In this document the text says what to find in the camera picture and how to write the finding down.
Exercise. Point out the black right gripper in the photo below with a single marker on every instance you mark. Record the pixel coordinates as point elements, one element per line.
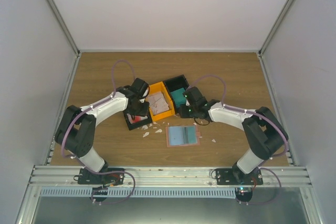
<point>183,113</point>

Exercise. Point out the teal card stack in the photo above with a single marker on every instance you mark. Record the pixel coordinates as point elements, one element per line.
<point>178,97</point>

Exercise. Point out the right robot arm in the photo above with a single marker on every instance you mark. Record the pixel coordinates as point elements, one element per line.
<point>265,135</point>

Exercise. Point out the yellow plastic bin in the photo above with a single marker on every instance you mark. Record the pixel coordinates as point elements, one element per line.
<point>160,87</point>

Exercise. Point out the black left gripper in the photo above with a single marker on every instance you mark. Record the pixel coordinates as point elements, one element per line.
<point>144,113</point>

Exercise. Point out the slotted cable duct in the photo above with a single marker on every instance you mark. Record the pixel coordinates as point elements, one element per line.
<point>155,192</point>

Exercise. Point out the black bin with red cards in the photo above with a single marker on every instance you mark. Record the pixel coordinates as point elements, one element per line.
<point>137,125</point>

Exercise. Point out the aluminium mounting rail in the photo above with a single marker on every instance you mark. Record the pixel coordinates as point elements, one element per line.
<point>291,176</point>

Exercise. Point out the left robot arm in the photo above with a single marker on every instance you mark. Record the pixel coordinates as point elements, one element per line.
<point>76,131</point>

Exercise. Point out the teal credit card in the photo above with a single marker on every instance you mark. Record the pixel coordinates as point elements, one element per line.
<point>191,135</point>

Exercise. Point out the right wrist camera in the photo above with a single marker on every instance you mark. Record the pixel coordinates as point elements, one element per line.
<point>187,101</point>

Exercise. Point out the red circle card stack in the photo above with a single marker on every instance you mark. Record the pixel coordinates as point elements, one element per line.
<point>133,119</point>

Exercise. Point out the pink leather card holder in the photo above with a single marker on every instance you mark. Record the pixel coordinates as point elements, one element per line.
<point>176,136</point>

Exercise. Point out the black bin with teal cards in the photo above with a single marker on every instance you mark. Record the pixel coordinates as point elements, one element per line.
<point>176,86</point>

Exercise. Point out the white patterned card stack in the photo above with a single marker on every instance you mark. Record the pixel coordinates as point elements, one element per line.
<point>157,103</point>

